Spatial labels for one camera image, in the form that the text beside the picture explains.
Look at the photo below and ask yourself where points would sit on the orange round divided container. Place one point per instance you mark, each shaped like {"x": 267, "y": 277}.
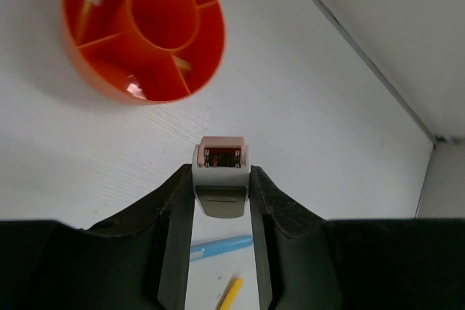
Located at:
{"x": 145, "y": 51}

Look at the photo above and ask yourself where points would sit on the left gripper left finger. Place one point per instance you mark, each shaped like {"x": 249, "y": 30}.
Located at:
{"x": 137, "y": 258}

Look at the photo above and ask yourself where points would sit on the yellow black-tipped pen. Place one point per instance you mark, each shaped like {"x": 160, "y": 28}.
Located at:
{"x": 231, "y": 294}

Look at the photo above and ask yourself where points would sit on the blue pen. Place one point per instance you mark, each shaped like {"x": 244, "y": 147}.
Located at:
{"x": 219, "y": 247}

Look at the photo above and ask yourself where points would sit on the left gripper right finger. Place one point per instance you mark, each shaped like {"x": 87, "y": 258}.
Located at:
{"x": 306, "y": 262}

